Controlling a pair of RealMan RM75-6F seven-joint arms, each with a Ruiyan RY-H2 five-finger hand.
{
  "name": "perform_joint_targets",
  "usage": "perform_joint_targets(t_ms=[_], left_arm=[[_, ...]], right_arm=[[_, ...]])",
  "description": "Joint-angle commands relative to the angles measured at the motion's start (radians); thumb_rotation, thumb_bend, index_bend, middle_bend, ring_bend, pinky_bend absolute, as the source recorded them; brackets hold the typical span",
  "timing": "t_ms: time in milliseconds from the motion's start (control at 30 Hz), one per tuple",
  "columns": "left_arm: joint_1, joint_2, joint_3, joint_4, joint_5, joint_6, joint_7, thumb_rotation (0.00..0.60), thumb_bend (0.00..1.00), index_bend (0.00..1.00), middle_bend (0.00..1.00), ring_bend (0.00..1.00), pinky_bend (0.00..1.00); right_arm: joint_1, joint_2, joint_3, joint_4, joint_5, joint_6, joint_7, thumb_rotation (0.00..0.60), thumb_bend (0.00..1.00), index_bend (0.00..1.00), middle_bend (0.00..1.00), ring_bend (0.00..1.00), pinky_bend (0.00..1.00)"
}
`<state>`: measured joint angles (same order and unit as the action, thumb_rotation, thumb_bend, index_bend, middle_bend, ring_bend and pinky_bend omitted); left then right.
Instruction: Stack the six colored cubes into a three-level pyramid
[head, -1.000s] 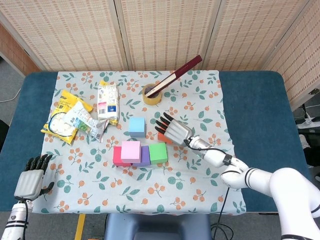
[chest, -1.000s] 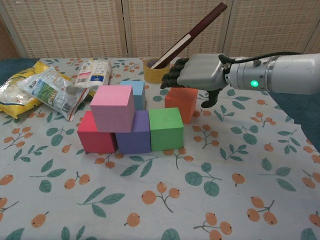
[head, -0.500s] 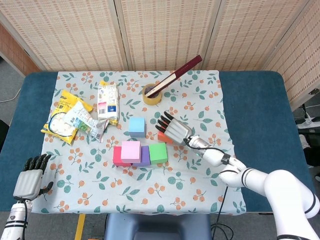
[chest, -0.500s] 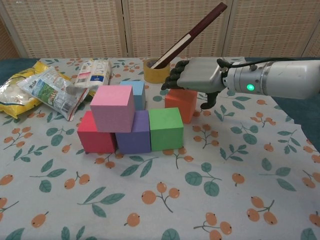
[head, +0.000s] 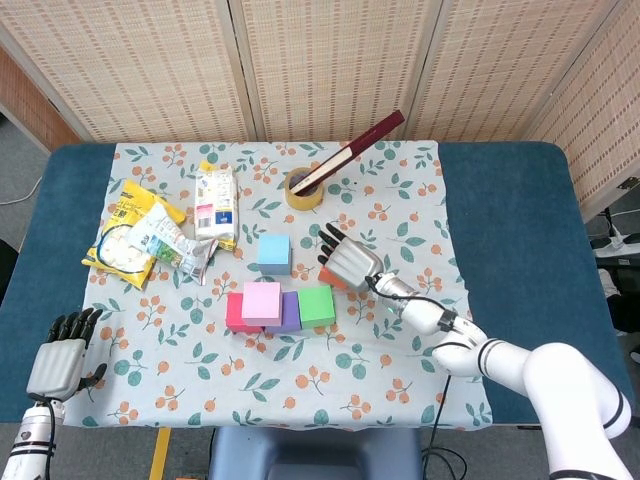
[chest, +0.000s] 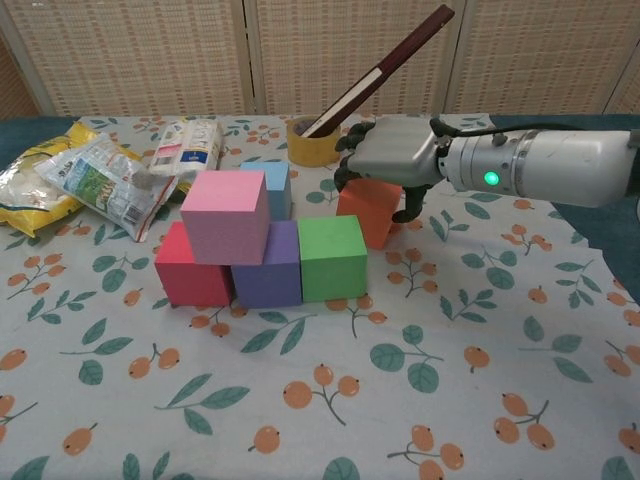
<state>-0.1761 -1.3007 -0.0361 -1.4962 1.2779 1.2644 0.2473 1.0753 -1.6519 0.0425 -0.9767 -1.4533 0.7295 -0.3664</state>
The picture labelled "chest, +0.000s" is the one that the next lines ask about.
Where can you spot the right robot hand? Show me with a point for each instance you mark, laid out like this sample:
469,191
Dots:
395,150

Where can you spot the orange foam cube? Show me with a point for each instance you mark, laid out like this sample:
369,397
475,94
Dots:
365,215

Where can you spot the green foam cube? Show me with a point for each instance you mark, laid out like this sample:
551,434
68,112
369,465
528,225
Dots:
332,265

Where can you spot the pink foam cube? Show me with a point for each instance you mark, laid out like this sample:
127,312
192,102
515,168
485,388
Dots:
225,220

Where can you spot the red foam cube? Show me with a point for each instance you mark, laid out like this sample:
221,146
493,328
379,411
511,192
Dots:
190,282

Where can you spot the yellow tape roll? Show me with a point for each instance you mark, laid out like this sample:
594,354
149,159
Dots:
312,150

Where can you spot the dark red closed fan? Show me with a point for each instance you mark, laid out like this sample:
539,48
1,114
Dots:
400,50

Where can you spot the light blue foam cube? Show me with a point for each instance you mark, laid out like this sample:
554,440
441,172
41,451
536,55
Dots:
277,190

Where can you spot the purple foam cube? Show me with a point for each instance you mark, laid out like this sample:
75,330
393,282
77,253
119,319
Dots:
267,280

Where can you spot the white carton box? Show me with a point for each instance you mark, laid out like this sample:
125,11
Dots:
190,145

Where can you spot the small yellow packet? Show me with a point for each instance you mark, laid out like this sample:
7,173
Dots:
184,187

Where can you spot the woven folding screen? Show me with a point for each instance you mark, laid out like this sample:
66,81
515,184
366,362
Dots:
150,50

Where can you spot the floral tablecloth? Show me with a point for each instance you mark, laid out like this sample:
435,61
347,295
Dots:
350,425

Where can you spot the white green snack bag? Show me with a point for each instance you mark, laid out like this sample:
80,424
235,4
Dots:
100,185

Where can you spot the yellow snack bag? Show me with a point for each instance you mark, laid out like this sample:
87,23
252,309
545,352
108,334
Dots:
30,220

